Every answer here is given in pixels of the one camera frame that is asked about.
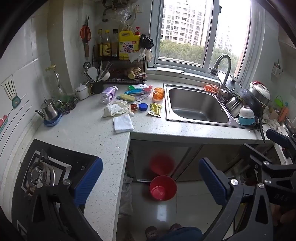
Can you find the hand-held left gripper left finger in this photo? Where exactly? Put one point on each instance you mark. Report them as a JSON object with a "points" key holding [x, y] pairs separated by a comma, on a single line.
{"points": [[89, 180]]}

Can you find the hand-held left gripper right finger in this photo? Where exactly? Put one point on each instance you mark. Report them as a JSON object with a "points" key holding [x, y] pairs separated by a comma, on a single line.
{"points": [[214, 183]]}

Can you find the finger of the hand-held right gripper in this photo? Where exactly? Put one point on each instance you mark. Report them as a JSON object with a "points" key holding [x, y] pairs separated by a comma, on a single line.
{"points": [[278, 138], [256, 160]]}

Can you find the red plastic bucket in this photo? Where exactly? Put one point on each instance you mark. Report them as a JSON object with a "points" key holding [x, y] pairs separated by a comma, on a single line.
{"points": [[163, 187]]}

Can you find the blue scrub brush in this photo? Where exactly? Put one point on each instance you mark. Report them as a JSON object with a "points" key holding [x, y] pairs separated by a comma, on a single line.
{"points": [[126, 98]]}

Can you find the blue pink plastic wrapper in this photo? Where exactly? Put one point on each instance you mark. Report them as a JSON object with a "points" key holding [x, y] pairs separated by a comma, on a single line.
{"points": [[138, 90]]}

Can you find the orange glass cup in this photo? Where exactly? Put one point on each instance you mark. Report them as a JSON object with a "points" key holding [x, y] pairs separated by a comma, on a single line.
{"points": [[158, 93]]}

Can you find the blue white bowl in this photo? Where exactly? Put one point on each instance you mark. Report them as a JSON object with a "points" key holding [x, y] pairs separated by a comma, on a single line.
{"points": [[246, 115]]}

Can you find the white sack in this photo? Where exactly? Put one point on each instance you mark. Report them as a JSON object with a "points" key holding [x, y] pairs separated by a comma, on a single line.
{"points": [[126, 197]]}

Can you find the black gas stove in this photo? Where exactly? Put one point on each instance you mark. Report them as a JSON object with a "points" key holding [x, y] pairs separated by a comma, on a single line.
{"points": [[46, 171]]}

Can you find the black wok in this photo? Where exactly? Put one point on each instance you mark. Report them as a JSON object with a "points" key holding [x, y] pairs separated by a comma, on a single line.
{"points": [[251, 99]]}

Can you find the rice cooker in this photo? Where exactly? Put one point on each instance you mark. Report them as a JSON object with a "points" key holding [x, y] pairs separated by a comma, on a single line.
{"points": [[260, 91]]}

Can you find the steel bowl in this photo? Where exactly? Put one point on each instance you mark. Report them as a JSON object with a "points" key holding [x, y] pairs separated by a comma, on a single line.
{"points": [[233, 105]]}

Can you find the pink slipper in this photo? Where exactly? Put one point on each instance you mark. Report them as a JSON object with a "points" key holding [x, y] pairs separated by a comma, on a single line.
{"points": [[175, 227], [151, 233]]}

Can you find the person's blue pants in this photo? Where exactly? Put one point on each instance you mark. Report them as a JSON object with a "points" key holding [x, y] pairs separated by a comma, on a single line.
{"points": [[182, 234]]}

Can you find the folded white cloth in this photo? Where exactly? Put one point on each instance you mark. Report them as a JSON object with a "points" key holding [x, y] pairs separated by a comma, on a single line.
{"points": [[123, 124]]}

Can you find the blue saucer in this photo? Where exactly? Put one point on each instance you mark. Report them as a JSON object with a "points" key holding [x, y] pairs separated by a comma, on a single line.
{"points": [[54, 121]]}

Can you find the crumpled white tissue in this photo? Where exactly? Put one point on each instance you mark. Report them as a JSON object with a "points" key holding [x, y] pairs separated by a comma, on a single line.
{"points": [[114, 109]]}

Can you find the steel wool scrubber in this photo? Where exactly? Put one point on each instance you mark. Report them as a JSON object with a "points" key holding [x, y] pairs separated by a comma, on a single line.
{"points": [[69, 106]]}

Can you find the stainless steel sink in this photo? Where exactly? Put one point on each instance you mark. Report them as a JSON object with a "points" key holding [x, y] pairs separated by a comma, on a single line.
{"points": [[198, 106]]}

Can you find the white eggshell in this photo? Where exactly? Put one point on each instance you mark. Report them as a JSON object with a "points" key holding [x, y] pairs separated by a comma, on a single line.
{"points": [[131, 114]]}

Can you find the steel teapot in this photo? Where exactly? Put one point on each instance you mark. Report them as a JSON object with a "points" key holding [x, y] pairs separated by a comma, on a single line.
{"points": [[49, 110]]}

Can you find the orange rag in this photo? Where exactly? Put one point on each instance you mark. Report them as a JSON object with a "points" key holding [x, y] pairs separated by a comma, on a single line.
{"points": [[211, 88]]}

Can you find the steel faucet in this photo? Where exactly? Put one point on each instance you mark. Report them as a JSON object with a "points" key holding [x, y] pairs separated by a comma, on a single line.
{"points": [[224, 74]]}

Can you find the red sauce sachet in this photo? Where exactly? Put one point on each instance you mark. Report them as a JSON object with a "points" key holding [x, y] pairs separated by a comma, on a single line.
{"points": [[134, 107]]}

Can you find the purple label plastic bottle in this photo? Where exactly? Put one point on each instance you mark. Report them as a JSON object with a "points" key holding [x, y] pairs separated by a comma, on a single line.
{"points": [[108, 93]]}

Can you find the white ceramic jar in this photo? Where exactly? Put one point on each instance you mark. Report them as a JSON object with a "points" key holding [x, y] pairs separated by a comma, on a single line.
{"points": [[81, 91]]}

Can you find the blue bottle cap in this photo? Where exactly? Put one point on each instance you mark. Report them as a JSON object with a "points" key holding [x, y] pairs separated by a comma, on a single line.
{"points": [[143, 106]]}

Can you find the black utensil cup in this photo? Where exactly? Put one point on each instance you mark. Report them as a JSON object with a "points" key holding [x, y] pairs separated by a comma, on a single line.
{"points": [[97, 87]]}

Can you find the yellow sachet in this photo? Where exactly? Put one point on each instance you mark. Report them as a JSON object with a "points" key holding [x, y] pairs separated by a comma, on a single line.
{"points": [[155, 110]]}

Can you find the white paper card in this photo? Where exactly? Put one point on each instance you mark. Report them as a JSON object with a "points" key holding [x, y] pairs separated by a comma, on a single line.
{"points": [[141, 97]]}

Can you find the green white medicine box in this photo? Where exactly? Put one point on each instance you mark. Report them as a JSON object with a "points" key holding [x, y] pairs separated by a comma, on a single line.
{"points": [[137, 87]]}

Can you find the white rice spoon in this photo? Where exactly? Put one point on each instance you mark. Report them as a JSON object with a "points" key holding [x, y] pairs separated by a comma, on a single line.
{"points": [[92, 73]]}

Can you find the small steel strainer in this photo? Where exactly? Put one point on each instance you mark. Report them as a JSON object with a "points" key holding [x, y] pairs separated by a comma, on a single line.
{"points": [[86, 65]]}

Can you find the ginger root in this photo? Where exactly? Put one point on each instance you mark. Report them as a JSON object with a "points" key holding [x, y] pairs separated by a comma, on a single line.
{"points": [[134, 72]]}

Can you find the red snack packet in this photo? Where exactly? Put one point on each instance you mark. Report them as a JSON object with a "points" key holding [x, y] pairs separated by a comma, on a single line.
{"points": [[141, 75]]}

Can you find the window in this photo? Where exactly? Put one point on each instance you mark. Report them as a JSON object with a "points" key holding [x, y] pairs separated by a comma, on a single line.
{"points": [[196, 32]]}

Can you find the glass sauce bottle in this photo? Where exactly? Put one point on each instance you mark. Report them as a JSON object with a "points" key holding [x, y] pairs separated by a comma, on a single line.
{"points": [[100, 45], [115, 45], [106, 45]]}

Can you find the white plastic gloves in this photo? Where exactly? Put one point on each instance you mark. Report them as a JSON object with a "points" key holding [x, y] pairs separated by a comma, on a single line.
{"points": [[142, 54]]}

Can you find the yellow detergent jug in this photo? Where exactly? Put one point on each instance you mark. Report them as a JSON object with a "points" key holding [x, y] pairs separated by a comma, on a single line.
{"points": [[129, 44]]}

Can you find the black plastic bag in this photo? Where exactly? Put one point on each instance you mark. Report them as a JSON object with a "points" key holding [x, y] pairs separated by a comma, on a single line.
{"points": [[146, 41]]}

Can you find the clear plastic bag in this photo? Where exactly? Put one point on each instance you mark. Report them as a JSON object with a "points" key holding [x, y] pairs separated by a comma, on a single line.
{"points": [[123, 15]]}

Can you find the wall sticker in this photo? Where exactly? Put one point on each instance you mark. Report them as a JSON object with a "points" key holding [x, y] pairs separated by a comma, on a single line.
{"points": [[10, 90]]}

